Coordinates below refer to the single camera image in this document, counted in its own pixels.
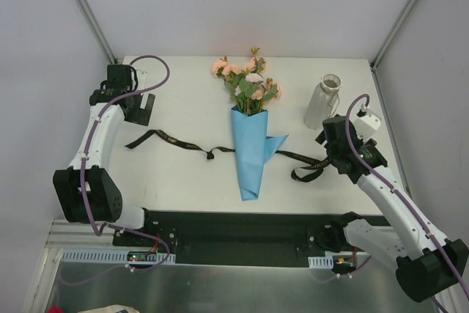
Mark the right aluminium frame post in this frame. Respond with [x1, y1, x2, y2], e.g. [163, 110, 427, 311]
[370, 0, 420, 73]

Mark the right white cable duct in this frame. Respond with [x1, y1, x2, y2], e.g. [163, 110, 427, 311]
[308, 254, 334, 270]

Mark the left aluminium frame post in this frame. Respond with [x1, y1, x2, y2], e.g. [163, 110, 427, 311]
[75, 0, 118, 64]

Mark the front aluminium frame rail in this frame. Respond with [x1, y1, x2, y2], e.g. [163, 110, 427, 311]
[45, 217, 443, 257]

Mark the pink artificial flower bouquet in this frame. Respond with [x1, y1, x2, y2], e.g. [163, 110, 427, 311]
[211, 47, 282, 116]

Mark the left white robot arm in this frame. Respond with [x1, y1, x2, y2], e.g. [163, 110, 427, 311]
[53, 64, 155, 246]

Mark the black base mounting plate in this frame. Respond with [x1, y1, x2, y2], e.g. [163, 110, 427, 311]
[111, 208, 380, 265]

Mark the blue wrapping paper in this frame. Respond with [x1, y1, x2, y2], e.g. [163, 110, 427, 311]
[231, 106, 288, 201]

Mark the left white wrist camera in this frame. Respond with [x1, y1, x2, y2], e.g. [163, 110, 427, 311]
[131, 68, 148, 91]

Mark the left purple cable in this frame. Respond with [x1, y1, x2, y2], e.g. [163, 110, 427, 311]
[78, 54, 171, 273]

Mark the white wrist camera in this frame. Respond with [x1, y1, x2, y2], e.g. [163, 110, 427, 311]
[352, 105, 382, 142]
[131, 68, 148, 91]

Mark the beige cloth bag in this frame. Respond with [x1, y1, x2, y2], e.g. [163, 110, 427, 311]
[80, 304, 139, 313]

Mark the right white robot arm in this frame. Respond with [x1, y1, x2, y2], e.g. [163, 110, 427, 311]
[316, 116, 468, 302]

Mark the left white cable duct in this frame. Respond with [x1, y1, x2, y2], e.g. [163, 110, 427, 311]
[62, 248, 176, 265]

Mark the white ribbed ceramic vase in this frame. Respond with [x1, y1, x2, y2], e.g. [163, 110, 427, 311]
[303, 73, 341, 130]

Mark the aluminium frame post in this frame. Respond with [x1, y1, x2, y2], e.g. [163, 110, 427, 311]
[370, 0, 420, 73]
[75, 0, 118, 64]

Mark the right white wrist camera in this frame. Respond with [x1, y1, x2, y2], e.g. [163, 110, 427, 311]
[352, 105, 382, 142]

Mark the white cable duct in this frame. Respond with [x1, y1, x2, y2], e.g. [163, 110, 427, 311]
[62, 248, 176, 265]
[308, 254, 334, 270]

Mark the black ribbon gold lettering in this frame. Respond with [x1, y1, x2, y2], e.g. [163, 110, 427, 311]
[125, 130, 330, 183]

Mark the red cloth item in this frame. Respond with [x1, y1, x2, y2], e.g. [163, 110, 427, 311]
[46, 306, 64, 313]

